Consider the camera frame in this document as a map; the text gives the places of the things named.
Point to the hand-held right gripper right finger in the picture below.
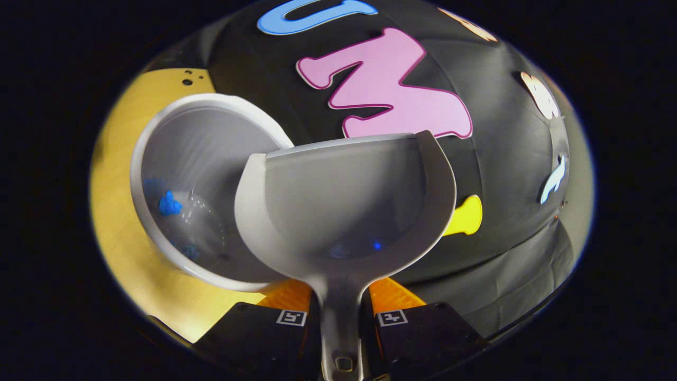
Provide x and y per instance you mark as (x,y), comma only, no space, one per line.
(423,338)

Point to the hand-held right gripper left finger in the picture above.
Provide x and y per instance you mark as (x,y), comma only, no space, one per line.
(264,344)

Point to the grey plastic dustpan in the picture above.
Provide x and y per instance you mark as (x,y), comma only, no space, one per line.
(344,201)

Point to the white ribbed garbage bin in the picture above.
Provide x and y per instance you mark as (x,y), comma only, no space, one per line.
(211,148)

